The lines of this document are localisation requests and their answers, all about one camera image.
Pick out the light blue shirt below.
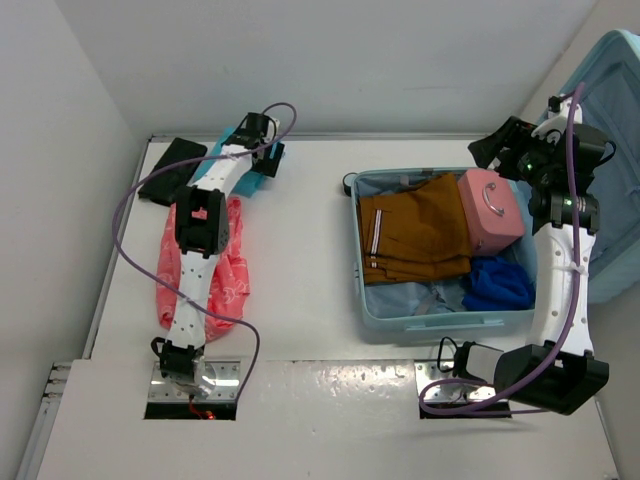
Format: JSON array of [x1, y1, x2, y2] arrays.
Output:
[[187, 127, 266, 198]]

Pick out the light blue suitcase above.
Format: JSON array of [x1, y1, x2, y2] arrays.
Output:
[[344, 30, 639, 332]]

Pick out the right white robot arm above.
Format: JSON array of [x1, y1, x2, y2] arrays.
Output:
[[453, 92, 616, 416]]

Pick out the pink patterned scarf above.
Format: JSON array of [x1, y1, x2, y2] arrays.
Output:
[[156, 197, 250, 343]]

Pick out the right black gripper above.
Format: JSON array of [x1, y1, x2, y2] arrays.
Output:
[[470, 116, 561, 188]]

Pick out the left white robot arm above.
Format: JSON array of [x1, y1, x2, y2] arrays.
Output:
[[159, 113, 284, 390]]

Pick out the black leather pouch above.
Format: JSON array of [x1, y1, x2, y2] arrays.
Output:
[[138, 138, 207, 207]]

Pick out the pink case with handle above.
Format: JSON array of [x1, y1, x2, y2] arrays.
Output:
[[457, 168, 525, 256]]

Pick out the metal base plate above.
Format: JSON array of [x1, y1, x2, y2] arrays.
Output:
[[147, 361, 240, 404], [414, 360, 495, 406]]

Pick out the royal blue shirt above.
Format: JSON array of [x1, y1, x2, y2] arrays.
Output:
[[462, 256, 535, 311]]

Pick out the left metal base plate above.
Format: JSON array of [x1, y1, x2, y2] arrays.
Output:
[[147, 361, 240, 404]]

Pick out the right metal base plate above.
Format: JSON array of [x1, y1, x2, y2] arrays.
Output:
[[414, 360, 495, 406]]

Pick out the brown shorts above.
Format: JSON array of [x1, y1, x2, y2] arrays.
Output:
[[357, 173, 472, 285]]

